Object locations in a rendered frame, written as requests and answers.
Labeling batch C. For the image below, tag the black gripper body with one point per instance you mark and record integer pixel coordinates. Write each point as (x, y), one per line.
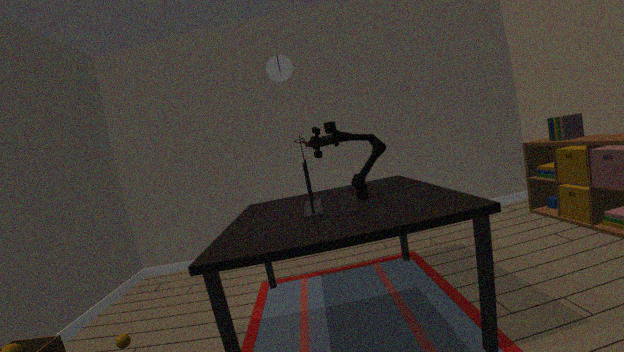
(318, 153)

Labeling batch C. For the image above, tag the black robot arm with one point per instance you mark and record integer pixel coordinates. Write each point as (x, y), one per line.
(378, 148)

